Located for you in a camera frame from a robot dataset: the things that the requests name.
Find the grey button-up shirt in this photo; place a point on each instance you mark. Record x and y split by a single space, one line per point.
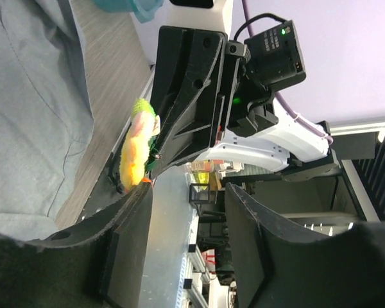
46 121

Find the teal plastic tray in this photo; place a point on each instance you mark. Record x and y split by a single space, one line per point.
144 10

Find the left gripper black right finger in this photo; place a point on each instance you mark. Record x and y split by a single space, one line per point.
279 263

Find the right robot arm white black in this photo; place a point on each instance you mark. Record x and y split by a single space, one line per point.
295 149

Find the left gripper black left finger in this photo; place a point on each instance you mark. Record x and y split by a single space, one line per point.
95 263

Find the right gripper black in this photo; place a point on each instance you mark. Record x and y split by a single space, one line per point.
186 87

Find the colourful pompom flower brooch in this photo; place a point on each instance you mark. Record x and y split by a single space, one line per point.
135 151

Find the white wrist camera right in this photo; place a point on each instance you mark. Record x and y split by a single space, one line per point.
201 15

